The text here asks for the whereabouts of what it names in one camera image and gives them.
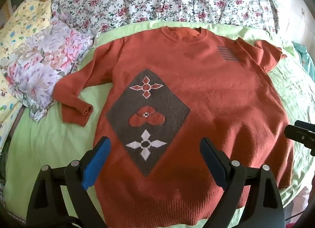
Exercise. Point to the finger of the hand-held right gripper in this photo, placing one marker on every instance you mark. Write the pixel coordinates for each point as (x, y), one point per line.
(302, 133)

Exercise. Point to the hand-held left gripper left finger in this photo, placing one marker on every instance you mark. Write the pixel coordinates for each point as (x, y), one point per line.
(96, 161)

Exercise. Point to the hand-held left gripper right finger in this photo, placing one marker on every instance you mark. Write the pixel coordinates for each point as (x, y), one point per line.
(214, 161)

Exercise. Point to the orange knit sweater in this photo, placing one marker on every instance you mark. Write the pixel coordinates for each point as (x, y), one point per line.
(209, 83)

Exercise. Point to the light green bed sheet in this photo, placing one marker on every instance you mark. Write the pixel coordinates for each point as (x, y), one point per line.
(49, 132)

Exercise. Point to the teal cloth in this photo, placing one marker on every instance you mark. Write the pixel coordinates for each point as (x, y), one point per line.
(307, 58)

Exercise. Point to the pastel floral pillow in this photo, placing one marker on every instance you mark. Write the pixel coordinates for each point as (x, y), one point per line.
(44, 65)

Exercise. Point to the yellow cartoon print blanket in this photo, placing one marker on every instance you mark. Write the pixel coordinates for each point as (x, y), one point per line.
(24, 16)

